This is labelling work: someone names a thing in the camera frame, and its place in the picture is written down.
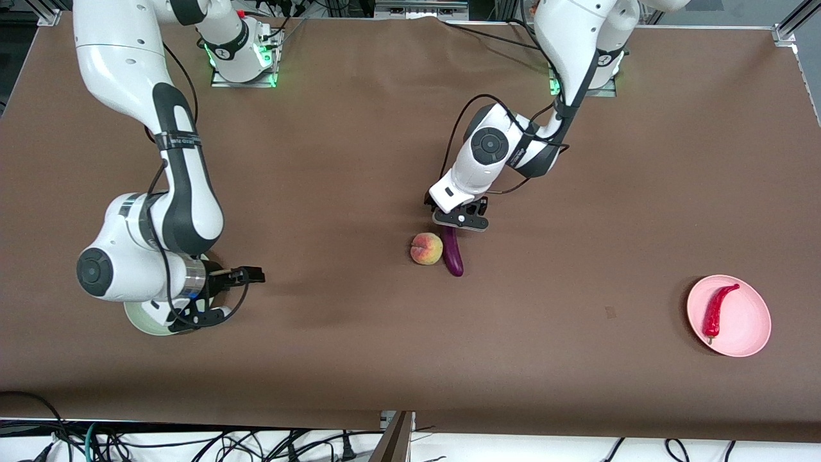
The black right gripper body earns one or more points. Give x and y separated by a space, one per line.
217 281

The pink yellow peach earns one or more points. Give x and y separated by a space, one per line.
426 249

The long purple eggplant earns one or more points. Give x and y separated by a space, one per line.
453 256

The red chili pepper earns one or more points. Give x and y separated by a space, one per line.
713 314

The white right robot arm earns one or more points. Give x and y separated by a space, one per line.
128 64

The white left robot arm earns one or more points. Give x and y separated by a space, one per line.
571 38

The brown table cover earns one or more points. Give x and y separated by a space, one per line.
385 353

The grey metal box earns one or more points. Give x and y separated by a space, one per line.
420 8

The black power plug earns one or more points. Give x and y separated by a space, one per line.
347 447

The pink plate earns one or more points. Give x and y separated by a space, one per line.
744 321

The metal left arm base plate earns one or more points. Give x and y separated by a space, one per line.
606 92

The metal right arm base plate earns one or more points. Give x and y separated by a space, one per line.
221 80

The grey metal post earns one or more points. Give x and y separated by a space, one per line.
394 439

